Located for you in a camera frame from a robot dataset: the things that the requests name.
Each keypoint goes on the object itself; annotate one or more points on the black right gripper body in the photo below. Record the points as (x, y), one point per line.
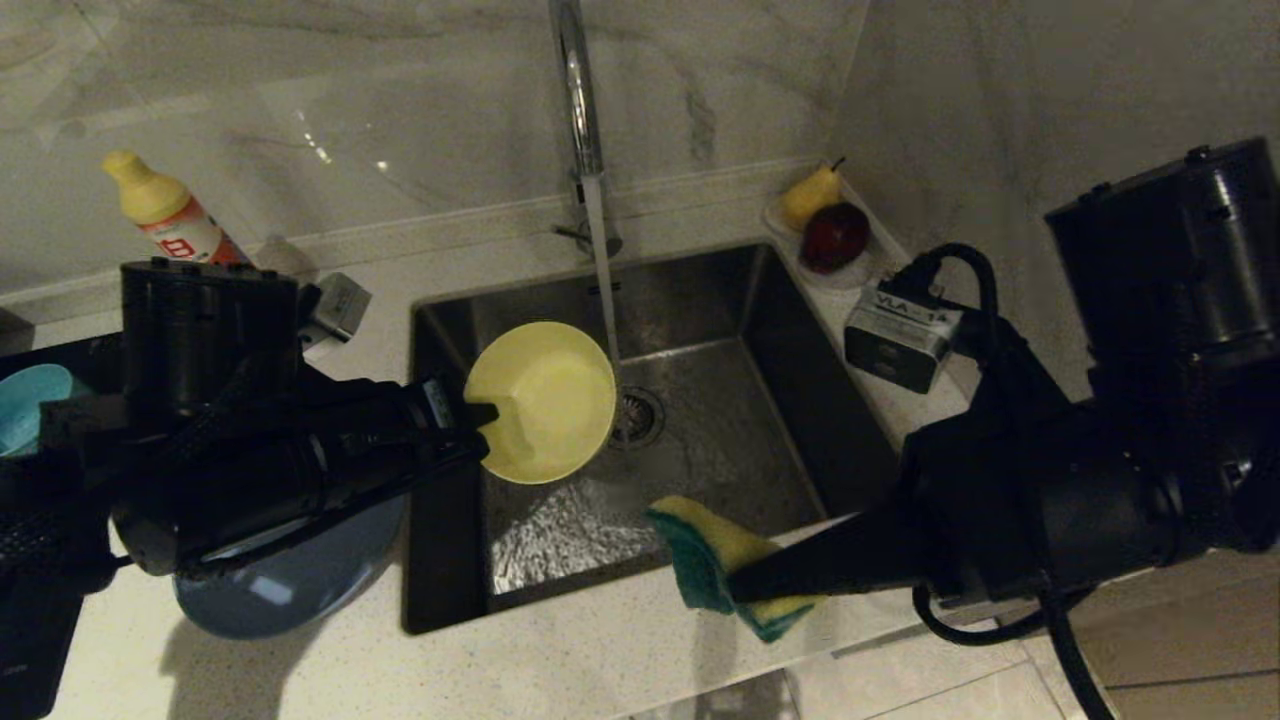
(1040, 500)

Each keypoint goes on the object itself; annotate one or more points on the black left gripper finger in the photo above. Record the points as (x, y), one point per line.
(460, 420)

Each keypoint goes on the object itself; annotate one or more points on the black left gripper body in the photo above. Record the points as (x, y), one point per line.
(380, 440)

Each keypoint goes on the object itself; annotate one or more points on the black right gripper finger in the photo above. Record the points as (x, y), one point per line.
(850, 550)
(860, 585)

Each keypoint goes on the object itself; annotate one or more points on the yellow bowl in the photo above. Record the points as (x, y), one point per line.
(550, 400)

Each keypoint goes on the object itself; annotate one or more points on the yellow green sponge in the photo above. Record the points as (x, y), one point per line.
(700, 560)

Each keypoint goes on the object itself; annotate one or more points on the grey blue plate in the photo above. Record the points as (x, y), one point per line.
(300, 590)

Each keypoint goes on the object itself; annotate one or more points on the orange label dish soap bottle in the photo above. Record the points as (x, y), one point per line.
(165, 210)

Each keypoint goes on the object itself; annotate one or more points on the teal bowl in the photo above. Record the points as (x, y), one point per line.
(30, 400)

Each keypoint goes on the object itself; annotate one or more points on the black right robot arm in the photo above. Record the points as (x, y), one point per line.
(1170, 260)

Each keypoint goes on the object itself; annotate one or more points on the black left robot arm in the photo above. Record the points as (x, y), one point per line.
(200, 340)

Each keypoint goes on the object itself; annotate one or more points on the stainless steel sink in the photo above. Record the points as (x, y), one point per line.
(760, 330)

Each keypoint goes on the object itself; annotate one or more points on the round metal drain strainer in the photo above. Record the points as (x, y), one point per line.
(645, 415)

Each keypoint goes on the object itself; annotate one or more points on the running water stream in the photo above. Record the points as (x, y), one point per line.
(603, 290)

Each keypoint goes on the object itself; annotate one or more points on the small white dish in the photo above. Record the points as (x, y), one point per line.
(850, 280)

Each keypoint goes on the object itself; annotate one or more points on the dark red apple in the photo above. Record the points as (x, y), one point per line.
(833, 240)

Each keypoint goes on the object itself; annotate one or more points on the chrome faucet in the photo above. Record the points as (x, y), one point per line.
(580, 100)

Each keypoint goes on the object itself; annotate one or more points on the yellow pear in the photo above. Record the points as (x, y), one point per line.
(808, 200)

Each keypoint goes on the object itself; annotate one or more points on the black glass cooktop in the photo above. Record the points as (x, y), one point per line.
(30, 650)

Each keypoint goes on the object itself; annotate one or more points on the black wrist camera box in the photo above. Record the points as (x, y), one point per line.
(340, 305)
(895, 345)

